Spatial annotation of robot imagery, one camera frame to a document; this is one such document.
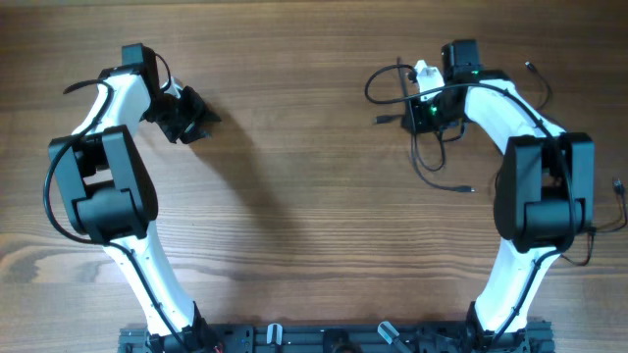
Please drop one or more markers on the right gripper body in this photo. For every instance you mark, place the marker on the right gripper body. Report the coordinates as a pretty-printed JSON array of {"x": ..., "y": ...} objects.
[{"x": 419, "y": 116}]

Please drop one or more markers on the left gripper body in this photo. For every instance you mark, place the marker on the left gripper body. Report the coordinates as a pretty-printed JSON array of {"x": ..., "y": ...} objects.
[{"x": 182, "y": 116}]

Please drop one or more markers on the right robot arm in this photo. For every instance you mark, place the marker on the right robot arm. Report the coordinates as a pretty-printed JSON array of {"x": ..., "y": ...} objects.
[{"x": 545, "y": 184}]

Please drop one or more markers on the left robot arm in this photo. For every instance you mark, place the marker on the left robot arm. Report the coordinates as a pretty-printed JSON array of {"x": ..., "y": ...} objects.
[{"x": 97, "y": 191}]

